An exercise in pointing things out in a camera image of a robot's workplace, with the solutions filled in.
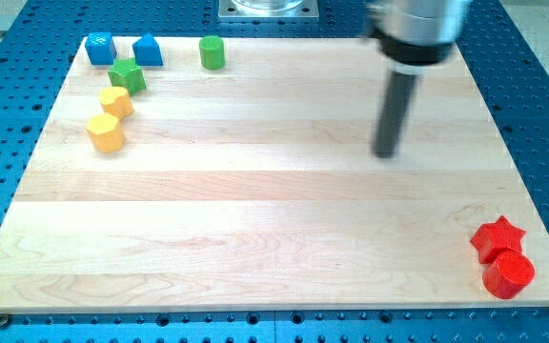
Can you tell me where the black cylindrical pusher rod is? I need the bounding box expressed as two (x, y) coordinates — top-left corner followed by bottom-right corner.
(372, 71), (417, 158)

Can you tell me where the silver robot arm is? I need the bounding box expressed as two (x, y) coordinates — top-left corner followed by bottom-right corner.
(366, 0), (471, 158)

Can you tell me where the yellow hexagon block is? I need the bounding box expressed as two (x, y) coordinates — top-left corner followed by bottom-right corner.
(86, 112), (126, 152)

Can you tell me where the wooden board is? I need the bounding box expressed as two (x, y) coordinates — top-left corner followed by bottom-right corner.
(0, 37), (549, 313)

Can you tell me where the red star block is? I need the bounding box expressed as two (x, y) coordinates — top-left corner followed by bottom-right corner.
(470, 215), (526, 264)

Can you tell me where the green cylinder block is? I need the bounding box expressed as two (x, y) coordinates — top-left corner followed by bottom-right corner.
(198, 35), (226, 70)

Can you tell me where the red cylinder block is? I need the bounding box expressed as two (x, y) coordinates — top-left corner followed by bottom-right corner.
(482, 251), (536, 299)

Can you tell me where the blue triangle block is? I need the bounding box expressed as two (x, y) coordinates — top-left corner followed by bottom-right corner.
(132, 33), (164, 67)

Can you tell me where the green star block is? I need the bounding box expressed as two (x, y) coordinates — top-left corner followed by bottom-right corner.
(108, 57), (147, 95)

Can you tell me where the yellow heart block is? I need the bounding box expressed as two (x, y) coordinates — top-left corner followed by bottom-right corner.
(98, 86), (134, 119)

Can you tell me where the blue cube block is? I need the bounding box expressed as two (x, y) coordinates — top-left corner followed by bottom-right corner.
(85, 32), (117, 66)

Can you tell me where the blue perforated table plate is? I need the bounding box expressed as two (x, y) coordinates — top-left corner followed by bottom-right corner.
(0, 1), (549, 342)

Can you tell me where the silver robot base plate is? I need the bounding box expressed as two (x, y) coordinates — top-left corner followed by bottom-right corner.
(218, 0), (319, 20)

